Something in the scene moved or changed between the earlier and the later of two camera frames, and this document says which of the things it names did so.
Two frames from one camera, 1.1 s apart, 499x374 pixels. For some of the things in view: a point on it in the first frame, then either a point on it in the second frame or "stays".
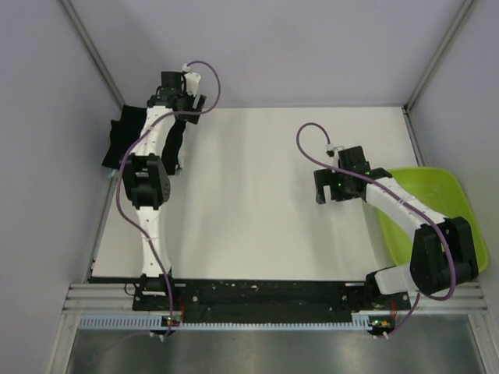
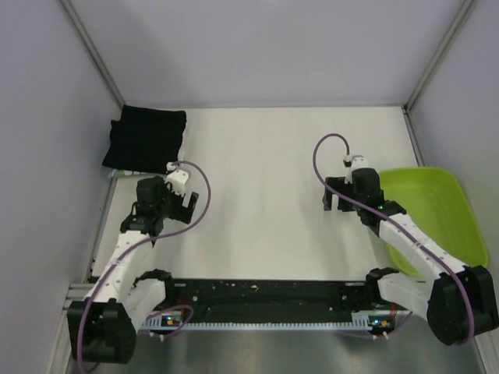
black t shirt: (124, 131) stays
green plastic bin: (437, 189) stays
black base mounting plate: (266, 298) stays
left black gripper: (189, 118) to (182, 213)
